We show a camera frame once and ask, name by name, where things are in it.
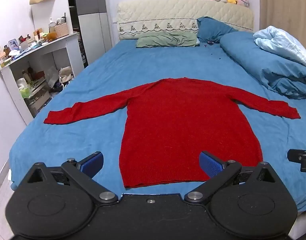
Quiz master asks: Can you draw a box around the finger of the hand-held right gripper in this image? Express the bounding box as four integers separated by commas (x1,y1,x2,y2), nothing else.
287,149,306,173

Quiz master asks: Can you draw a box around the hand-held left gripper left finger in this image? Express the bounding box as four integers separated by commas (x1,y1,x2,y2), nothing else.
27,151,118,204

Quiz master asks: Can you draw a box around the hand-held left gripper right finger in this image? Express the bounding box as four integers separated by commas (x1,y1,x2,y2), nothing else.
184,151,280,205

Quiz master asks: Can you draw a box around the red knit sweater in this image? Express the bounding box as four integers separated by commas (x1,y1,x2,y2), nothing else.
44,77,301,188

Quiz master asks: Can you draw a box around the cream canvas bag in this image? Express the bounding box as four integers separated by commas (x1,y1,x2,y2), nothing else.
58,66,73,83

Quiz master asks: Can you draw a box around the rolled blue duvet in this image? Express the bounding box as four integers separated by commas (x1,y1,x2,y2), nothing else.
219,31,306,100

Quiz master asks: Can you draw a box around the bed with blue sheet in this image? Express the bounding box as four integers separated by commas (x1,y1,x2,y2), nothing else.
9,39,306,213

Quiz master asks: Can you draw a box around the light blue blanket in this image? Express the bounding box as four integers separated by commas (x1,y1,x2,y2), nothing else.
253,26,306,67

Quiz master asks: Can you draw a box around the white shelf desk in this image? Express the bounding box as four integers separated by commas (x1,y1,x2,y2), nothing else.
0,32,85,126

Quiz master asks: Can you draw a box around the green pillow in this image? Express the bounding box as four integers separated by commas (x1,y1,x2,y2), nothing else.
136,31,199,48

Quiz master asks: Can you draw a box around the dark blue pillow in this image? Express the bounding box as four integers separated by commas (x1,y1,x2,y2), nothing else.
196,16,239,43

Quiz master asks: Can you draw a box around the small brown plush toy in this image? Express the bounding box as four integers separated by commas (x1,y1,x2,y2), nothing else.
44,32,59,42

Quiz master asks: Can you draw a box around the wicker basket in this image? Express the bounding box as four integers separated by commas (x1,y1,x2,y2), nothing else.
54,22,69,38

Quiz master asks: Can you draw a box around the grey and white wardrobe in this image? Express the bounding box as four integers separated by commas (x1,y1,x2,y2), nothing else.
66,0,114,68

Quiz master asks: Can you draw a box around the beige curtain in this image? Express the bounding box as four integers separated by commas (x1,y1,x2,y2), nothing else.
258,0,306,70

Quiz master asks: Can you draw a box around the cream quilted headboard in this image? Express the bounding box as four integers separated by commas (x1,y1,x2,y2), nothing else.
117,0,254,40

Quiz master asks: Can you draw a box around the small blue picture frame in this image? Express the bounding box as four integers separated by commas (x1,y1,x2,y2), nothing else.
8,38,20,51

